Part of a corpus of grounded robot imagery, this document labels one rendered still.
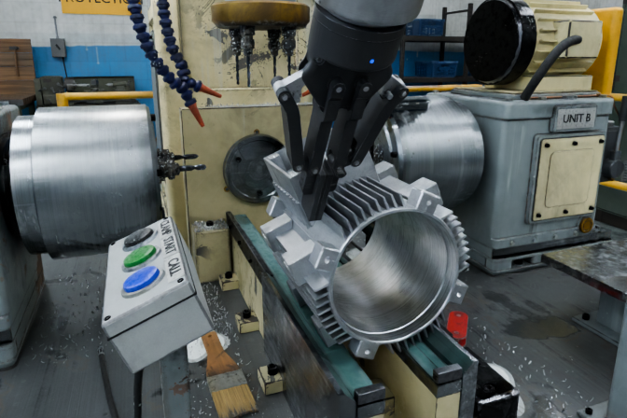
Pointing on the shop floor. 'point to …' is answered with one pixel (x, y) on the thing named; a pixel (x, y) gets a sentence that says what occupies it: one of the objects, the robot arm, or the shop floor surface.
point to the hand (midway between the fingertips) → (316, 189)
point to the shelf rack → (439, 52)
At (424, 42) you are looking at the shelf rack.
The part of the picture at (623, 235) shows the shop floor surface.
